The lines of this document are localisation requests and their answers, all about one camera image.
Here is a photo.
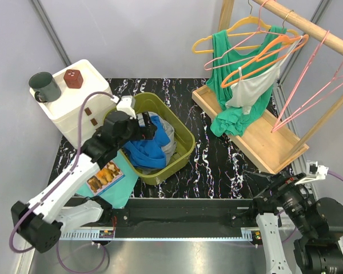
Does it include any pink wire hanger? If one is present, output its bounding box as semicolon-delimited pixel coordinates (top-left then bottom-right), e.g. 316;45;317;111
203;0;272;71

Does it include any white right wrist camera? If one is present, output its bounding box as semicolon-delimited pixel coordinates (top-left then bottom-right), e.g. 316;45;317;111
295;160;329;185

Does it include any yellow velvet hanger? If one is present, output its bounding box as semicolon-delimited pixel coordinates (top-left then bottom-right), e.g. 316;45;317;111
192;0;299;56

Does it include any dark red cube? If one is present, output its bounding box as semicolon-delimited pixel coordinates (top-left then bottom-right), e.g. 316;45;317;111
63;69;83;89

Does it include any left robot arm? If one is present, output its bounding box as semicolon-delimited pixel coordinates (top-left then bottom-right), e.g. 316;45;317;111
9;111;157;253

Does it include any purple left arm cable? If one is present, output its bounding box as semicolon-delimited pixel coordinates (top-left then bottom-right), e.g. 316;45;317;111
8;91;118;273

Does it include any orange plastic hanger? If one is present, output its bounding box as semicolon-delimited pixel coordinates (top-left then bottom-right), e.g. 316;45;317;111
220;34;309;88

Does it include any olive green plastic basket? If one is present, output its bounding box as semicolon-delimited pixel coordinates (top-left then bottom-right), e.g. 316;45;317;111
119;92;195;186

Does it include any blue tank top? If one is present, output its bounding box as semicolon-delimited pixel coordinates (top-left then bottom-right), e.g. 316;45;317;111
123;115;172;169

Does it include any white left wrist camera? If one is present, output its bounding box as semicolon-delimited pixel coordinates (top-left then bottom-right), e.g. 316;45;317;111
111;95;137;118

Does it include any wooden clothes rack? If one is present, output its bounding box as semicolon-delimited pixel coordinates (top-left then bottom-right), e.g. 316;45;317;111
192;0;343;175

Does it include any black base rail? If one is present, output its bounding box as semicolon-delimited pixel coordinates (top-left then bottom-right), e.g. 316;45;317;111
57;196;261;229

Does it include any white cable duct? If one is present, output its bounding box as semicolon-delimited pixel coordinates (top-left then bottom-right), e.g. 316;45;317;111
60;227;261;242

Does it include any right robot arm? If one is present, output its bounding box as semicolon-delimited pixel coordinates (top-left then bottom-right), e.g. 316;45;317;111
244;171;343;273

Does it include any green tank top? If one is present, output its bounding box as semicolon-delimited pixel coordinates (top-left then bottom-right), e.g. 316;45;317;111
205;25;288;137

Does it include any light grey tank top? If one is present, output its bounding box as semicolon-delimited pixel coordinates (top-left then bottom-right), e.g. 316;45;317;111
225;36;303;115

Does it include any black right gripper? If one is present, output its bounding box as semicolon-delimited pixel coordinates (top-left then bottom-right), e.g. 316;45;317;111
242;169;317;236

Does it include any dark green mug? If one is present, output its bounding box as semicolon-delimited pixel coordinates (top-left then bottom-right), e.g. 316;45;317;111
29;72;61;103

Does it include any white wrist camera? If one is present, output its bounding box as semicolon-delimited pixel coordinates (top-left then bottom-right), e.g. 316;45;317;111
111;95;137;118
295;160;329;185

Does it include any white drawer unit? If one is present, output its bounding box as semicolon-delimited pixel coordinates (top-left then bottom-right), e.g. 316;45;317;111
29;59;115;148

